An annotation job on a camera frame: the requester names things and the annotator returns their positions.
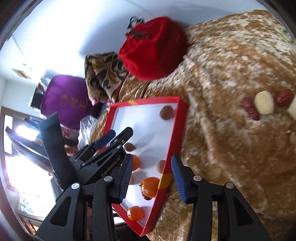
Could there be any person's left hand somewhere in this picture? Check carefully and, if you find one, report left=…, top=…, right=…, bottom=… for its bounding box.
left=86, top=201, right=117, bottom=223

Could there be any large orange mandarin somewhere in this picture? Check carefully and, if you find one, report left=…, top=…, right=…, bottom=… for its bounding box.
left=139, top=177, right=160, bottom=198

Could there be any brown longan top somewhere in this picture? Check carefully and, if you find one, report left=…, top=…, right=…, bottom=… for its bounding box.
left=159, top=105, right=175, bottom=121

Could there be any clear plastic bag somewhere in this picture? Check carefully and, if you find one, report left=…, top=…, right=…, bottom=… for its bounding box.
left=77, top=115, right=98, bottom=150

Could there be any brown longan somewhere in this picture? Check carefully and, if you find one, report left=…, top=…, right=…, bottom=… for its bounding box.
left=159, top=105, right=175, bottom=121
left=124, top=143, right=136, bottom=152
left=156, top=160, right=166, bottom=174

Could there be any brown floral patterned cloth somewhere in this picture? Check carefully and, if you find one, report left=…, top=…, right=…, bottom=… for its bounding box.
left=84, top=52, right=129, bottom=106

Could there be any red velvet drawstring pouch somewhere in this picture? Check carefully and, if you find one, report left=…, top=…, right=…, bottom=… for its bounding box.
left=118, top=16, right=188, bottom=80

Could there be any purple fabric bag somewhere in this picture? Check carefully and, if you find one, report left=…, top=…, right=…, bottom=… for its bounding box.
left=40, top=75, right=102, bottom=131

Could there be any green bok choy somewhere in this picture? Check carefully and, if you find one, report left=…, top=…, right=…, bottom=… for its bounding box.
left=280, top=27, right=292, bottom=42

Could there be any pale ginger piece lower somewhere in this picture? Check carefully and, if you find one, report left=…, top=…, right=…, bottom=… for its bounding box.
left=287, top=96, right=296, bottom=120

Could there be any red jujube date right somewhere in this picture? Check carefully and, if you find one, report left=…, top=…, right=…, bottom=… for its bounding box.
left=275, top=89, right=295, bottom=107

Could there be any red white shallow box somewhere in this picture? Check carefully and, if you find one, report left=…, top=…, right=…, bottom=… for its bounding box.
left=103, top=96, right=188, bottom=237

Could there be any small orange kumquat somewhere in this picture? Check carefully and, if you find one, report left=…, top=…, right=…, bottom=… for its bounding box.
left=132, top=155, right=140, bottom=171
left=127, top=206, right=144, bottom=221

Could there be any dark wooden chair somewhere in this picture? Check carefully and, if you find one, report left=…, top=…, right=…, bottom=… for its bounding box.
left=5, top=115, right=53, bottom=176

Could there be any black monitor screen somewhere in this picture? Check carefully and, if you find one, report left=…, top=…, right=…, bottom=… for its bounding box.
left=29, top=87, right=44, bottom=109

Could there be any golden brown velvet blanket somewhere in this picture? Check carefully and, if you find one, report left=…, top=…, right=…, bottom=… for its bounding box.
left=89, top=9, right=296, bottom=241

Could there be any red jujube date left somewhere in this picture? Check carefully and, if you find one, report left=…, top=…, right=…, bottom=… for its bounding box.
left=242, top=97, right=260, bottom=121

